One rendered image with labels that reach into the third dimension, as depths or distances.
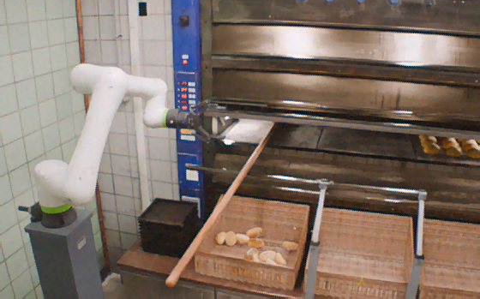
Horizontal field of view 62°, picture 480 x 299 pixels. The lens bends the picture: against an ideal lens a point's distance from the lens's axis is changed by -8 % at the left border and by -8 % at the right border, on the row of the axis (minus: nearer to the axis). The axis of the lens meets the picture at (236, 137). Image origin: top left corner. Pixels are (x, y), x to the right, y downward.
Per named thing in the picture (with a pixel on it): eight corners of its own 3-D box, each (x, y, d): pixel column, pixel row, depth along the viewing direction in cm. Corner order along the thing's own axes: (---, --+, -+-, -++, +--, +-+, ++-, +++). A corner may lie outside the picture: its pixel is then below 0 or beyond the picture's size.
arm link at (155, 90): (97, 95, 178) (115, 96, 172) (99, 68, 177) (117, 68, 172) (153, 102, 209) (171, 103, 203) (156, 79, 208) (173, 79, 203)
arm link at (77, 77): (81, 94, 156) (85, 62, 155) (61, 91, 163) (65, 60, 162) (116, 98, 172) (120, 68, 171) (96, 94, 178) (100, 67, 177)
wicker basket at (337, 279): (313, 244, 259) (316, 205, 250) (405, 255, 244) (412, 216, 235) (301, 293, 215) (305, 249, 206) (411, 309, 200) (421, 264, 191)
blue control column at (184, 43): (253, 184, 475) (255, -17, 405) (267, 186, 471) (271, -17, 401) (185, 292, 301) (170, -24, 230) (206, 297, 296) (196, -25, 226)
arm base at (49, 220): (11, 221, 162) (8, 208, 160) (33, 205, 176) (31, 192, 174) (64, 230, 156) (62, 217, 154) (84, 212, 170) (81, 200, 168)
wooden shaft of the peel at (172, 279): (173, 290, 130) (172, 282, 129) (165, 287, 131) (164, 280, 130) (277, 127, 285) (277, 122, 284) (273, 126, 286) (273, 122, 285)
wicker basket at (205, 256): (221, 230, 275) (220, 193, 266) (308, 243, 260) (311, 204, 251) (193, 273, 231) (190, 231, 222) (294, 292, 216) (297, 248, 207)
